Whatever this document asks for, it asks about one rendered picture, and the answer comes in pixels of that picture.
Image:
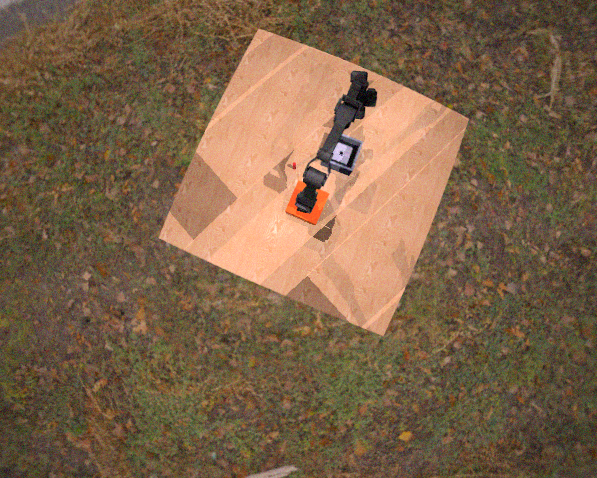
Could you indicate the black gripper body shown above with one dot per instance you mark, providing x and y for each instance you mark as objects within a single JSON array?
[{"x": 364, "y": 75}]

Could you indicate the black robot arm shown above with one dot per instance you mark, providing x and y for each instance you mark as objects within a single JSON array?
[{"x": 345, "y": 114}]

